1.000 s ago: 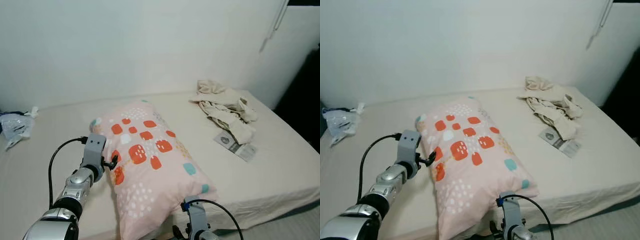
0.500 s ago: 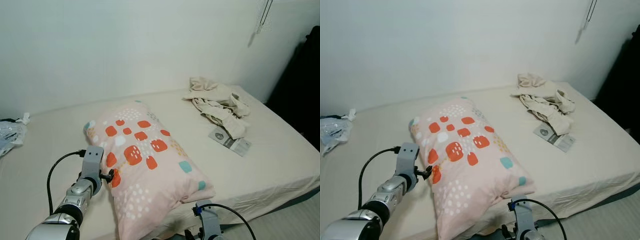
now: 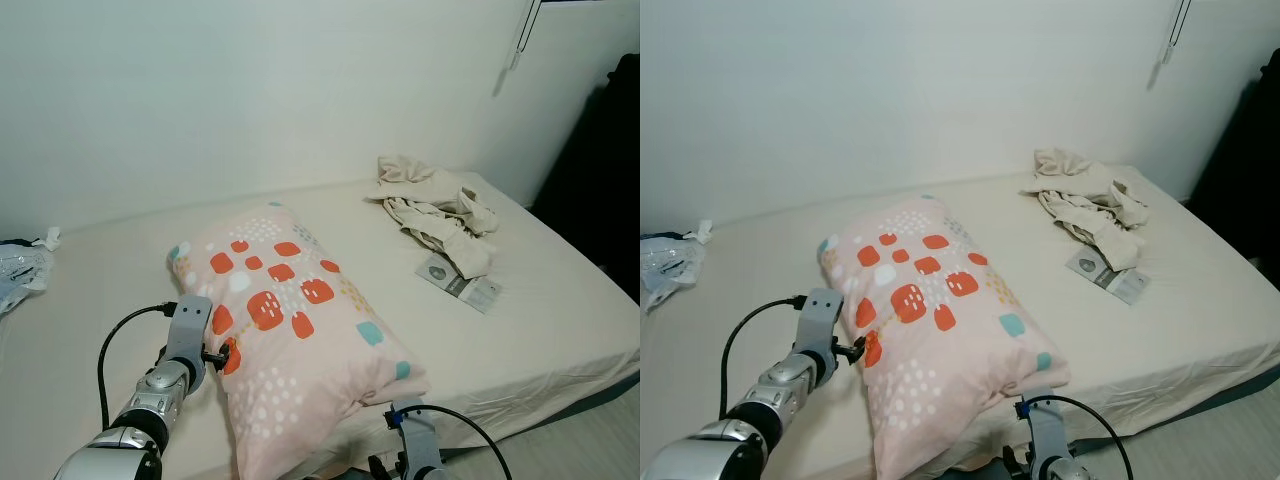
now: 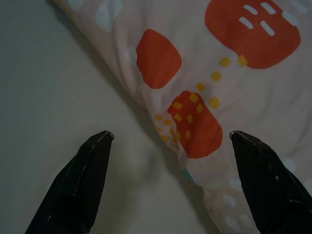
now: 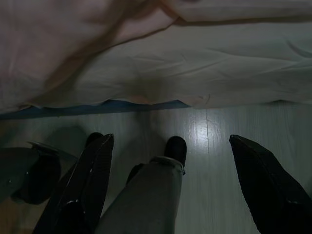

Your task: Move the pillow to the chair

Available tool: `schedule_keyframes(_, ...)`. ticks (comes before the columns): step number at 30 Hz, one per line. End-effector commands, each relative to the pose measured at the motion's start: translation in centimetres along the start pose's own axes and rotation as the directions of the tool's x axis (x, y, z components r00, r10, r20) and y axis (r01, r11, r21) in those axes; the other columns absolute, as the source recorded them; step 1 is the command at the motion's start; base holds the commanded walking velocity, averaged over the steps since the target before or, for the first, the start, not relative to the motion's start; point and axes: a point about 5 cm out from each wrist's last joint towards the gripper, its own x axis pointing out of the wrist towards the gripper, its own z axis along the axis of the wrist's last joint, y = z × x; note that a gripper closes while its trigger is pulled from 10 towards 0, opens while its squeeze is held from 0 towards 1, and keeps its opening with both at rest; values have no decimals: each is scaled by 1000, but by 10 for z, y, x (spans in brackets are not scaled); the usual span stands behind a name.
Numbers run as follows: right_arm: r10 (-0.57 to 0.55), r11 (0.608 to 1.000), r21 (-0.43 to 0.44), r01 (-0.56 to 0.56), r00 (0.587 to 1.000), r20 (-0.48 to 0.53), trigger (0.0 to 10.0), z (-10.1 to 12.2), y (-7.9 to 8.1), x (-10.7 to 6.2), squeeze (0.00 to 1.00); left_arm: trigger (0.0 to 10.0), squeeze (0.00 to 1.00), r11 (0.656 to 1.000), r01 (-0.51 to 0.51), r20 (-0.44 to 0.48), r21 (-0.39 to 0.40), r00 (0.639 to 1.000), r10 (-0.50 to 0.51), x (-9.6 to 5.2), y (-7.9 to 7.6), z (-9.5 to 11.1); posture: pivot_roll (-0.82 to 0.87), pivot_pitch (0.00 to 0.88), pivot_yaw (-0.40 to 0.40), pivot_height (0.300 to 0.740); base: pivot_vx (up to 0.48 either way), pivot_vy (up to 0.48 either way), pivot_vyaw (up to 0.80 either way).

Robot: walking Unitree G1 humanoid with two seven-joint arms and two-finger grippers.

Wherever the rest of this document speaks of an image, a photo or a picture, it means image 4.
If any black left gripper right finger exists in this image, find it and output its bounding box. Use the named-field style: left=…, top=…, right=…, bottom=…
left=230, top=130, right=312, bottom=234

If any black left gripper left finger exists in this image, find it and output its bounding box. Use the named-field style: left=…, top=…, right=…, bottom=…
left=24, top=130, right=115, bottom=234

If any pink patterned pillow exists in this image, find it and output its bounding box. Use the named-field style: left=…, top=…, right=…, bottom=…
left=50, top=0, right=312, bottom=234

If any white bed sheet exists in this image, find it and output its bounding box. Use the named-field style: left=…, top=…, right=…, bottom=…
left=0, top=0, right=220, bottom=234

